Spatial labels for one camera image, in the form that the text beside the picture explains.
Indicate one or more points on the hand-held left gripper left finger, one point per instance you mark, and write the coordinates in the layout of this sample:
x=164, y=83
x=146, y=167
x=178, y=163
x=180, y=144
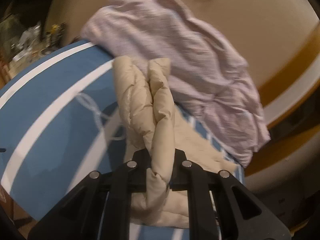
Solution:
x=142, y=161

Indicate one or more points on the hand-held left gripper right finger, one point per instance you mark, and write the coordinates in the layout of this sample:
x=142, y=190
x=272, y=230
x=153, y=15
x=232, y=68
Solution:
x=178, y=161

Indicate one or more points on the beige puffer jacket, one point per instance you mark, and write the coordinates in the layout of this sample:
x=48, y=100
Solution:
x=160, y=110

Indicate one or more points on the bed with blue striped sheet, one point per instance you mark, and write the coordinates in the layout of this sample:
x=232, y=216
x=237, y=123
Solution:
x=57, y=120

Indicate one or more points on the lavender crumpled duvet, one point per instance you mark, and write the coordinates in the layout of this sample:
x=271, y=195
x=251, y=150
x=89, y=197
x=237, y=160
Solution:
x=180, y=42

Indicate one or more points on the clutter of small desk items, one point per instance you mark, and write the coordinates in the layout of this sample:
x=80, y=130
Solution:
x=37, y=42

